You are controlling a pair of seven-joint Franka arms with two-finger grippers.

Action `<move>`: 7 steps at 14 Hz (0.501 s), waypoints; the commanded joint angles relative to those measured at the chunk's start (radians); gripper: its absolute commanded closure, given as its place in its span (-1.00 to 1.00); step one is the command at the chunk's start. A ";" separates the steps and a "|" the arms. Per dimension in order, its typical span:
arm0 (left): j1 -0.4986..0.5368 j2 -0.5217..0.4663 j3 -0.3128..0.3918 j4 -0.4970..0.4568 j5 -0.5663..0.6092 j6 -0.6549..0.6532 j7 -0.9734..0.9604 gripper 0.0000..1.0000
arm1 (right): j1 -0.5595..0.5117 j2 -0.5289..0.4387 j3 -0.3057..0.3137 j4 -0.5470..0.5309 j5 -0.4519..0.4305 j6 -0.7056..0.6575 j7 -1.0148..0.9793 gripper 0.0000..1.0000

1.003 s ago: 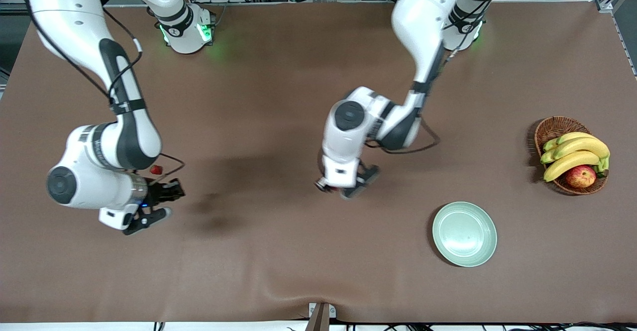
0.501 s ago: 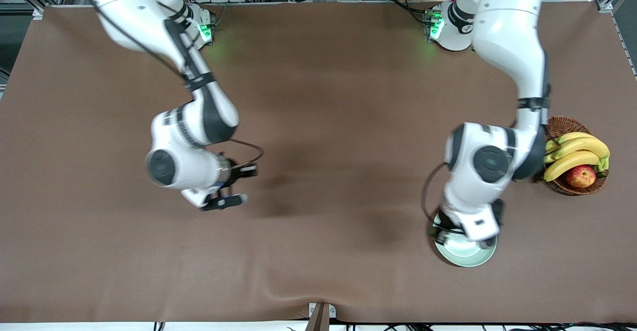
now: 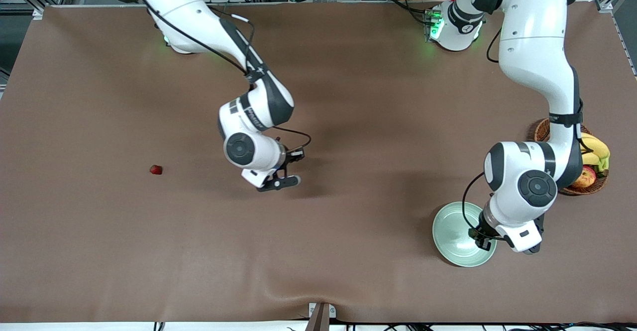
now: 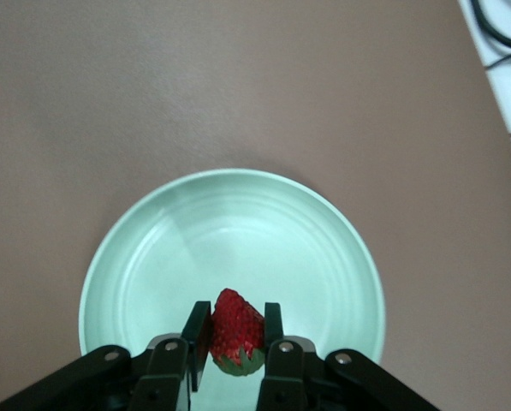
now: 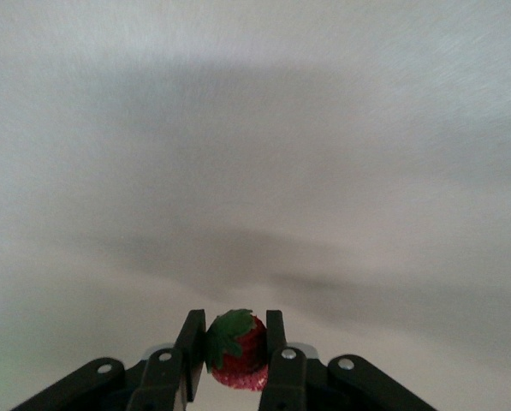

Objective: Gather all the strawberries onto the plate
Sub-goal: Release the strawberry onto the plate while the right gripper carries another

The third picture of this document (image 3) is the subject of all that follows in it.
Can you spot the red strawberry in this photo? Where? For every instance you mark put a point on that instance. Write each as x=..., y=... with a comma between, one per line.
x=156, y=169

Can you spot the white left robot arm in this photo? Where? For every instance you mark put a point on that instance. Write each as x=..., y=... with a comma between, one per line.
x=532, y=47

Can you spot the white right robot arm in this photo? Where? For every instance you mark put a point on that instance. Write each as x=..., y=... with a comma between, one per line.
x=179, y=7

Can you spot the pale green round plate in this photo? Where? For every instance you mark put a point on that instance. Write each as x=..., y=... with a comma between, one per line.
x=453, y=241

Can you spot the red apple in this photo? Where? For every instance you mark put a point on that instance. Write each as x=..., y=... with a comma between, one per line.
x=587, y=177

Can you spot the brown table mat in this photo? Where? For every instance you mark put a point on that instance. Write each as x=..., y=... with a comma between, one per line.
x=348, y=97

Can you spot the brown wicker basket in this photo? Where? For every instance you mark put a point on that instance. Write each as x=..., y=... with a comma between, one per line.
x=541, y=133

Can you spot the yellow banana bunch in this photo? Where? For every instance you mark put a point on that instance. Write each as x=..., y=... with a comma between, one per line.
x=597, y=147

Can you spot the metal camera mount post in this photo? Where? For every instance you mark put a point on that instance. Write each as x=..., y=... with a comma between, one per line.
x=318, y=321

